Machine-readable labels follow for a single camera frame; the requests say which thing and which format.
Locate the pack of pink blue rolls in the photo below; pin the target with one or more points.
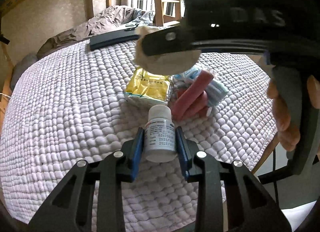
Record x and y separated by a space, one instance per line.
192 94

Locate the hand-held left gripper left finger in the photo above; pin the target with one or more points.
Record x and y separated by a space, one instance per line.
137 147

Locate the brown duvet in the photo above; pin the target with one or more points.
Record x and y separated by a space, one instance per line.
100 22

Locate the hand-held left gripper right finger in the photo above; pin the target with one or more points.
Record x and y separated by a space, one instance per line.
181 149

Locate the grey pillow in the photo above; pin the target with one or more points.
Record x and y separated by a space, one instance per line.
25 64

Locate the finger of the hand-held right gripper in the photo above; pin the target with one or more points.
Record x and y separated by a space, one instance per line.
160 44

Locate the person's right hand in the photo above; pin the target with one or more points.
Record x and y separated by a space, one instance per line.
282 114

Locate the flat black box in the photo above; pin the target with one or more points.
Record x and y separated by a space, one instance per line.
110 39

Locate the white medicine bottle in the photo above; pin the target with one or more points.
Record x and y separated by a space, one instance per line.
160 137

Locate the yellow foil packet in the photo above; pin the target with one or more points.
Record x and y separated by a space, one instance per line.
147 89

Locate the grey-green garment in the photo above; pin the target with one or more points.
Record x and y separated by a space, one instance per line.
145 17

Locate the lavender waffle blanket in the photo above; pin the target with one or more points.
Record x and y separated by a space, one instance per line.
62 109

